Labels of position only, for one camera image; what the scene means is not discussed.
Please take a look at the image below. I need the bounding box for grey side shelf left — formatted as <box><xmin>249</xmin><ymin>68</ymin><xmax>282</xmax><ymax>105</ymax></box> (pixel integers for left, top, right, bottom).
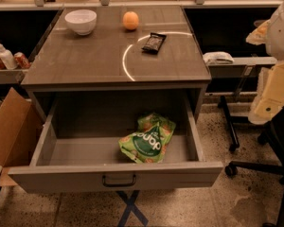
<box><xmin>0</xmin><ymin>69</ymin><xmax>27</xmax><ymax>85</ymax></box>

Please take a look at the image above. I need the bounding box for grey side shelf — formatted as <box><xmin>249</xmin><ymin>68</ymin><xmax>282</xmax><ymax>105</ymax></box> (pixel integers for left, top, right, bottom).
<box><xmin>209</xmin><ymin>57</ymin><xmax>276</xmax><ymax>79</ymax></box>
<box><xmin>0</xmin><ymin>69</ymin><xmax>27</xmax><ymax>85</ymax></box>

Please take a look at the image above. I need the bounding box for green rice chip bag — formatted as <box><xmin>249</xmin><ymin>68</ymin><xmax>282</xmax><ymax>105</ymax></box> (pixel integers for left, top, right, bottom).
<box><xmin>118</xmin><ymin>113</ymin><xmax>176</xmax><ymax>164</ymax></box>

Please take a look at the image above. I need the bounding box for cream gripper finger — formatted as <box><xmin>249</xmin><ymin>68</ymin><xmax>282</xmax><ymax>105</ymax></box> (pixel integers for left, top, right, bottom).
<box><xmin>245</xmin><ymin>20</ymin><xmax>269</xmax><ymax>45</ymax></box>
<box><xmin>248</xmin><ymin>61</ymin><xmax>284</xmax><ymax>125</ymax></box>

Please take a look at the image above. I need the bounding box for black snack bar packet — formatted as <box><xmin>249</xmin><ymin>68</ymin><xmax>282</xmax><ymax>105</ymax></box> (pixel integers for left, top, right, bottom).
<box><xmin>142</xmin><ymin>32</ymin><xmax>167</xmax><ymax>54</ymax></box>

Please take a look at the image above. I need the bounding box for white ceramic bowl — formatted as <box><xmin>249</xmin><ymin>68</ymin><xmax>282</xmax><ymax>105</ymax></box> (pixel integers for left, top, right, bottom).
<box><xmin>64</xmin><ymin>9</ymin><xmax>97</xmax><ymax>35</ymax></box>

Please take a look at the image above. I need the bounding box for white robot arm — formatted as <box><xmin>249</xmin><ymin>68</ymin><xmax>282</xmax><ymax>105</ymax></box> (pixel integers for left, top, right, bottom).
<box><xmin>246</xmin><ymin>1</ymin><xmax>284</xmax><ymax>125</ymax></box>

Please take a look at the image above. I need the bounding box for brown cardboard box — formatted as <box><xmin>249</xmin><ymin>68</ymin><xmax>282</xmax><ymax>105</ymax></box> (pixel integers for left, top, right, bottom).
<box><xmin>0</xmin><ymin>88</ymin><xmax>44</xmax><ymax>186</ymax></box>

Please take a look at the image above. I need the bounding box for grey counter cabinet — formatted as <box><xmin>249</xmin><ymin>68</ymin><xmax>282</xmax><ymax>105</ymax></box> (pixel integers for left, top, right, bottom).
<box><xmin>22</xmin><ymin>6</ymin><xmax>211</xmax><ymax>114</ymax></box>

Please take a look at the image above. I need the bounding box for black drawer handle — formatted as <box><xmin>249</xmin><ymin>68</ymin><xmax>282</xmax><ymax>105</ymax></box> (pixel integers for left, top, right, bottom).
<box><xmin>102</xmin><ymin>174</ymin><xmax>136</xmax><ymax>188</ymax></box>

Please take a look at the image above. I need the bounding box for orange fruit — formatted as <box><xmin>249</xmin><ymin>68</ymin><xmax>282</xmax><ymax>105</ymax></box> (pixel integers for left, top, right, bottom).
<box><xmin>122</xmin><ymin>11</ymin><xmax>139</xmax><ymax>30</ymax></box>

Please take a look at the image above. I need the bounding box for grey open top drawer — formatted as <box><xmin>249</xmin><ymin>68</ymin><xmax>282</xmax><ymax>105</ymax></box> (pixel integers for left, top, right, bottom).
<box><xmin>9</xmin><ymin>92</ymin><xmax>222</xmax><ymax>193</ymax></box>

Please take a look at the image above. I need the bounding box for grey side shelf right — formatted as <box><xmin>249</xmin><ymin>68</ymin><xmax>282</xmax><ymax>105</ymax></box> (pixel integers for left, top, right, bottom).
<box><xmin>209</xmin><ymin>57</ymin><xmax>276</xmax><ymax>79</ymax></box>

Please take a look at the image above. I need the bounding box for black office chair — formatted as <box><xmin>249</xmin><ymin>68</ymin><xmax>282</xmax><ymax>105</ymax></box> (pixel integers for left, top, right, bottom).
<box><xmin>224</xmin><ymin>96</ymin><xmax>284</xmax><ymax>227</ymax></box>

